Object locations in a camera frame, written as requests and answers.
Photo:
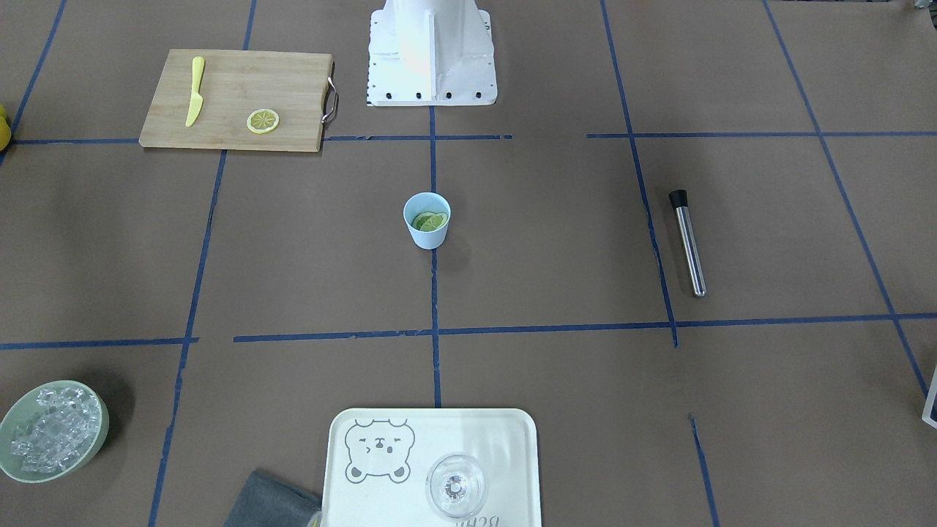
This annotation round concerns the yellow plastic knife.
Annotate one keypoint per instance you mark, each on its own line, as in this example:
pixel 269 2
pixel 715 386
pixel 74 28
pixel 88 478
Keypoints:
pixel 196 99

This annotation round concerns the white wire cup rack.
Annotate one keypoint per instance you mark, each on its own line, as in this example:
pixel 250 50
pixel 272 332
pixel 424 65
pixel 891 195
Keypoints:
pixel 929 410

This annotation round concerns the grey folded cloth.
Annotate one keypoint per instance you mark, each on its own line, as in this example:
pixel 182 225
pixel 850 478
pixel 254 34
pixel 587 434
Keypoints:
pixel 267 501

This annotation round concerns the cream bear serving tray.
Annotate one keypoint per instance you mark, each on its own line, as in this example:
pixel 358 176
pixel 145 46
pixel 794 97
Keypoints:
pixel 378 460

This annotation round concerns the bamboo cutting board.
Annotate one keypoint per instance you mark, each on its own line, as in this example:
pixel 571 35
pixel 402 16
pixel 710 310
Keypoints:
pixel 235 83

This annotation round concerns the light blue plastic cup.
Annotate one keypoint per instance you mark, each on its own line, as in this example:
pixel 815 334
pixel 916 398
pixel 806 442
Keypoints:
pixel 426 202

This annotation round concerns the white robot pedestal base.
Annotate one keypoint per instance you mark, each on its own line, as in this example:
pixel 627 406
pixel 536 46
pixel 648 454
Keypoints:
pixel 431 53

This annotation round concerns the green bowl of ice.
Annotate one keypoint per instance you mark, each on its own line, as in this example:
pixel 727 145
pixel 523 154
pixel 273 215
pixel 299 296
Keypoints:
pixel 52 431

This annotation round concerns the clear wine glass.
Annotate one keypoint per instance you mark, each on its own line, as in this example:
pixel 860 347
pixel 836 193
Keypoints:
pixel 457 486

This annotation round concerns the black capped metal tube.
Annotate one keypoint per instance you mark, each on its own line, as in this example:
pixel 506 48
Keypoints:
pixel 680 204

